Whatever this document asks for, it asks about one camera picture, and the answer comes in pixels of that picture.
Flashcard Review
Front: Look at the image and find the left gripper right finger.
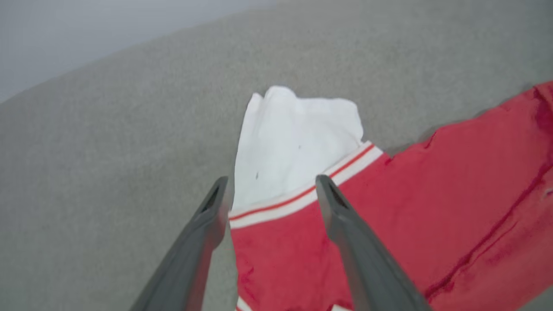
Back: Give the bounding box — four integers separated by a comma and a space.
315, 174, 432, 311

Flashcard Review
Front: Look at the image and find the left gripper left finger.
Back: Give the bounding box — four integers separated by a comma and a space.
130, 176, 230, 311

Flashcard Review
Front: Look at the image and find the red and white shirt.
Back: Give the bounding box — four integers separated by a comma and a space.
228, 81, 553, 311

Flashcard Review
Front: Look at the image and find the grey fabric sofa surface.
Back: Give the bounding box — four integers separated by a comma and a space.
0, 0, 553, 311

